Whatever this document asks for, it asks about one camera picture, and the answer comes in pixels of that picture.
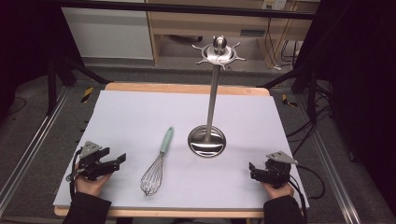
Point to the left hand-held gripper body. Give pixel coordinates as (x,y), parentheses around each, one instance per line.
(91,166)

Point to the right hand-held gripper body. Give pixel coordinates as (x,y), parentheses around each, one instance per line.
(278,171)

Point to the person's left hand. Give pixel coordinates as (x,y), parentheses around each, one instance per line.
(91,186)

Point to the person's right hand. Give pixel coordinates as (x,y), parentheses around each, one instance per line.
(280,193)

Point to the yellow and black tape strip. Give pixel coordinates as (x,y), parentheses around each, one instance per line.
(87,94)
(289,101)

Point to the stainless steel utensil stand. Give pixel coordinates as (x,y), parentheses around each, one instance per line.
(211,105)

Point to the black metal stand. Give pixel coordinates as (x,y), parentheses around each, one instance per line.
(311,90)
(53,84)

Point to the white table mat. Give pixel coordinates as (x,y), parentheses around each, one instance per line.
(186,112)

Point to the white cabinet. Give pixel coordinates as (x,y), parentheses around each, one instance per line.
(109,34)

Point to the wooden desk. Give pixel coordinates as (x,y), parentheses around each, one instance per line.
(202,23)

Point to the white power strip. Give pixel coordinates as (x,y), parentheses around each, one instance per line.
(274,4)

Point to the black metal crossbar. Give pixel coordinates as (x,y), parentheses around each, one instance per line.
(186,8)

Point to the metal floor rail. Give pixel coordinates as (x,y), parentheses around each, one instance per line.
(34,140)
(333,174)

